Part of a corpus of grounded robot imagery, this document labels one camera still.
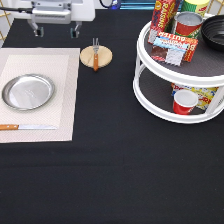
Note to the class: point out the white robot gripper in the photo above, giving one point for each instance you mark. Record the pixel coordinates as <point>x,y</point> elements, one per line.
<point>55,12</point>

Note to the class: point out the wooden-handled metal fork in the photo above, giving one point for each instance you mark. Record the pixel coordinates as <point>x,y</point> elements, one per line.
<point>95,49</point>

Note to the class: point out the round silver metal plate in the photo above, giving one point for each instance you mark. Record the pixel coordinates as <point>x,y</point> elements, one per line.
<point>28,92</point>

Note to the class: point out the beige woven placemat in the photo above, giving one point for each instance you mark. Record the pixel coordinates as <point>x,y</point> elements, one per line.
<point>61,66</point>

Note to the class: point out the round wooden coaster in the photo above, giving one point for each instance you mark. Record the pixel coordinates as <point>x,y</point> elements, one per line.
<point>104,56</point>

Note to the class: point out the red raisins box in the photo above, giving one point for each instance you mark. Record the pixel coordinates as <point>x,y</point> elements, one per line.
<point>164,12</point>

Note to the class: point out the white two-tier turntable rack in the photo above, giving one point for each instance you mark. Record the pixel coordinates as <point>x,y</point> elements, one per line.
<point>152,81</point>

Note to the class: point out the red butter box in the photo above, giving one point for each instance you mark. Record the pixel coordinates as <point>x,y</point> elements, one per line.
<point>172,41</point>

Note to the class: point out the brown chocolate bar packet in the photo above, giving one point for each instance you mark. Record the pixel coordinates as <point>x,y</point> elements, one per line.
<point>166,55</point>

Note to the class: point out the red tin can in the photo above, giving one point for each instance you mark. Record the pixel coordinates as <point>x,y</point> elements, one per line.
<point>188,24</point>

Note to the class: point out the red plastic cup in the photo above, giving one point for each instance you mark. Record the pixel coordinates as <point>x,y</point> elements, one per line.
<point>184,102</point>

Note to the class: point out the yellow green canister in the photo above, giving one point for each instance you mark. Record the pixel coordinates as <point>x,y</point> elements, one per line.
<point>197,6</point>

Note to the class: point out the black bowl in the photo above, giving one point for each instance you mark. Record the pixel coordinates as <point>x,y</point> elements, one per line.
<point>212,32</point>

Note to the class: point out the yellow red food box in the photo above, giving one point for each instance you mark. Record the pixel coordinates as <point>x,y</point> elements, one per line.
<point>205,95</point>

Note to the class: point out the wooden-handled table knife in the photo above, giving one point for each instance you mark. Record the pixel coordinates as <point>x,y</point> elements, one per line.
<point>25,127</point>

